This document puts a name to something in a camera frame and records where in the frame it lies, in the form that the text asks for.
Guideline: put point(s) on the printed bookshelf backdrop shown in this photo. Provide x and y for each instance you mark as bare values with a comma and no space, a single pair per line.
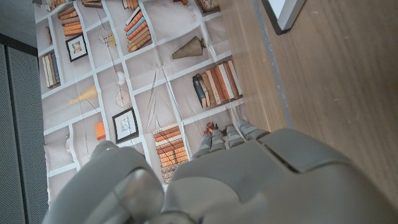
155,68

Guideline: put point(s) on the small framed whiteboard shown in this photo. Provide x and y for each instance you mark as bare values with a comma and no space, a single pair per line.
290,15

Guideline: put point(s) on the dark perforated panel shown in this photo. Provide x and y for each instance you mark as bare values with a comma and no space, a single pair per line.
21,140

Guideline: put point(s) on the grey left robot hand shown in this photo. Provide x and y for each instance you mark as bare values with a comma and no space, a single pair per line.
248,186

